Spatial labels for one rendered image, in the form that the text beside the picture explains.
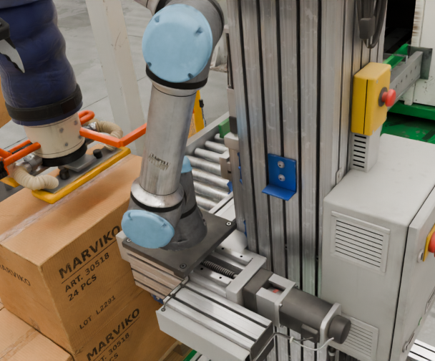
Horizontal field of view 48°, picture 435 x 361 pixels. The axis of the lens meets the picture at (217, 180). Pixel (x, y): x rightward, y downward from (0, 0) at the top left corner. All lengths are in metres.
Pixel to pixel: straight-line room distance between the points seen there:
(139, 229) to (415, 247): 0.57
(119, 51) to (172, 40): 2.23
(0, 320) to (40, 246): 0.51
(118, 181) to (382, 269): 1.01
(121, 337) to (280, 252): 0.83
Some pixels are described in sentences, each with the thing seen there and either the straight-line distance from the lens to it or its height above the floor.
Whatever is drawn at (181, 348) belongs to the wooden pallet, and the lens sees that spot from 2.31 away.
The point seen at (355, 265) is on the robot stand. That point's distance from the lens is 1.16.
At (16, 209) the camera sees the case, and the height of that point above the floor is 0.94.
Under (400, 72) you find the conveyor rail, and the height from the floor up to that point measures 0.59.
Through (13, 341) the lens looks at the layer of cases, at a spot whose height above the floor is 0.54.
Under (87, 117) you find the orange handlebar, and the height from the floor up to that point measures 1.19.
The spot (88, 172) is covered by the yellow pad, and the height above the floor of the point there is 1.07.
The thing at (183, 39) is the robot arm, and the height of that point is 1.62.
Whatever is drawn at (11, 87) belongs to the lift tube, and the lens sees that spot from 1.54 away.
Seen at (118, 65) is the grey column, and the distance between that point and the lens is 3.09.
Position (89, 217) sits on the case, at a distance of 1.64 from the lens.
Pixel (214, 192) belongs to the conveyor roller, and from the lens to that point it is 2.34.
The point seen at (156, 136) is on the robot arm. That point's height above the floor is 1.43.
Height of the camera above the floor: 1.87
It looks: 33 degrees down
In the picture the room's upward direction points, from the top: 7 degrees counter-clockwise
